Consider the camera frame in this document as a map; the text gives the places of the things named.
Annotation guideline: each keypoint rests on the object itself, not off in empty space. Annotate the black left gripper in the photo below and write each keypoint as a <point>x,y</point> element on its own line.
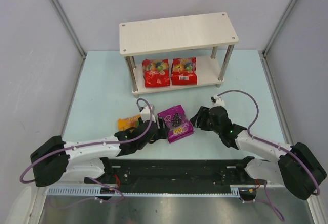
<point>159,128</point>

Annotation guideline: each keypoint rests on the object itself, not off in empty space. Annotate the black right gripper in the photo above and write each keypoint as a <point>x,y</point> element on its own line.
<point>207,121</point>

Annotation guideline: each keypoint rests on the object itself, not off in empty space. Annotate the purple candy bag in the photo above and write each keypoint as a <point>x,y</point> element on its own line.
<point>177,122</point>

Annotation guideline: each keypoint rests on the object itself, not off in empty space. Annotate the orange candy bag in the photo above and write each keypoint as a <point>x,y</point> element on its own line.
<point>129,122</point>

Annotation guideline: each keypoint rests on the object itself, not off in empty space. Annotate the red candy bag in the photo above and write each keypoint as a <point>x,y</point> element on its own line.
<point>156,73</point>
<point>183,71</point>

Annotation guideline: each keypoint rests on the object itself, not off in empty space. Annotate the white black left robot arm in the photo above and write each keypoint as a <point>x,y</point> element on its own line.
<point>58,160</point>

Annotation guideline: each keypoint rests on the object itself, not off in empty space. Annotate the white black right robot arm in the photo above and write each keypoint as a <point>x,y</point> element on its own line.
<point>294,167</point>

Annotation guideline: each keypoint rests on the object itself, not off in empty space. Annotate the beige two-tier shelf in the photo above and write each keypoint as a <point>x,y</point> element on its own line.
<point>165,35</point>

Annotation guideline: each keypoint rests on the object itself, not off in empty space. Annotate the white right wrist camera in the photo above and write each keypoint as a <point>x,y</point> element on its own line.
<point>217,101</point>

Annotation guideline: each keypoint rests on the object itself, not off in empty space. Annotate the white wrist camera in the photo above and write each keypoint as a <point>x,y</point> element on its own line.
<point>147,113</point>
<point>217,101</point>

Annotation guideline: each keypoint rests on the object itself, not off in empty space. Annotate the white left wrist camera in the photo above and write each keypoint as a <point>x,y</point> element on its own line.
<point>147,113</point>

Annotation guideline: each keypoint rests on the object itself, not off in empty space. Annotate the aluminium right corner post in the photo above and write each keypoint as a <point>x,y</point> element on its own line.
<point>283,19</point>

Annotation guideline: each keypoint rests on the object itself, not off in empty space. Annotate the aluminium corner post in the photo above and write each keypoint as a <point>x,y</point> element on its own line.
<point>283,19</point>
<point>68,27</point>

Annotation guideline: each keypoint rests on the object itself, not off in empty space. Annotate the aluminium left corner post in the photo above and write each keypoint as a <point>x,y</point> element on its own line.
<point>68,27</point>

